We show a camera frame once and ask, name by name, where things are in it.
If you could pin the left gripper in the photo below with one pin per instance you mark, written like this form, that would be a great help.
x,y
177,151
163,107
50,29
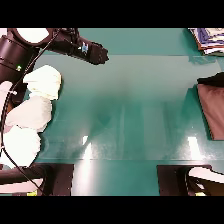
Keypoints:
x,y
98,53

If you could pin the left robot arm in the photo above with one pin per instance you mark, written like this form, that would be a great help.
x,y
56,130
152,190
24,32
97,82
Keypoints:
x,y
15,55

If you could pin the blue garment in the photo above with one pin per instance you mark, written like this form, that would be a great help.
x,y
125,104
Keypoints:
x,y
202,36

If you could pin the red-brown folded garment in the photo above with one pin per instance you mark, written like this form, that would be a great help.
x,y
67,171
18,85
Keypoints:
x,y
213,49

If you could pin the white folded garment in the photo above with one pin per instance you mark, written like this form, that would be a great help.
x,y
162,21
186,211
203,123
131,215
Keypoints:
x,y
217,33

